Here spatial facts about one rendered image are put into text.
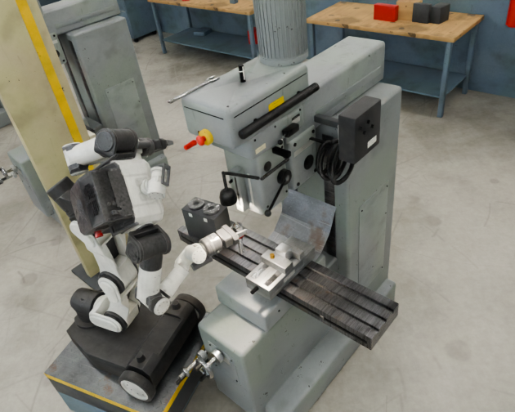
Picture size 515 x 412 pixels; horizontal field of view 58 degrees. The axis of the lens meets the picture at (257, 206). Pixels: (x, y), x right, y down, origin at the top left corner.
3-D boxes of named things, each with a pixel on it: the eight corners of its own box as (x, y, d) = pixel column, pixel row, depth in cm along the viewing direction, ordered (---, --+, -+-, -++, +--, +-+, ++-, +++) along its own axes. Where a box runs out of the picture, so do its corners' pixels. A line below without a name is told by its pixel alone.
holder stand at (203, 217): (220, 247, 247) (212, 217, 235) (188, 235, 258) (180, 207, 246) (232, 233, 255) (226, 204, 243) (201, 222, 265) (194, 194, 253)
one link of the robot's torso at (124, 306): (100, 328, 253) (92, 275, 219) (123, 300, 267) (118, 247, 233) (124, 340, 250) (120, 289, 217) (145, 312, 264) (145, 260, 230)
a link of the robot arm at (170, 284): (190, 280, 202) (162, 318, 198) (175, 270, 208) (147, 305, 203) (179, 271, 194) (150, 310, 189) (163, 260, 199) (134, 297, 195)
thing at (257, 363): (256, 423, 252) (240, 358, 215) (215, 389, 270) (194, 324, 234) (339, 324, 296) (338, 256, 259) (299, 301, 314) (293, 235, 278)
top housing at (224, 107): (234, 152, 167) (226, 111, 158) (185, 134, 183) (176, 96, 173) (311, 100, 193) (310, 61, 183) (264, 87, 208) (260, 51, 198)
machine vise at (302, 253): (270, 301, 214) (268, 284, 207) (246, 287, 222) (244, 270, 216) (315, 257, 233) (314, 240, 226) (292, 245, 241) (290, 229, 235)
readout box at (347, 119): (356, 166, 189) (357, 119, 176) (338, 159, 194) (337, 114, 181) (382, 144, 200) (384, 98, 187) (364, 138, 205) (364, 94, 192)
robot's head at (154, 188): (140, 197, 177) (153, 190, 171) (143, 173, 181) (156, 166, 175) (155, 202, 181) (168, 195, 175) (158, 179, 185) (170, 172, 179)
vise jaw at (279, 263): (285, 275, 216) (284, 269, 214) (261, 261, 225) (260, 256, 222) (293, 267, 219) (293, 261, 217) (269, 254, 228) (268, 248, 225)
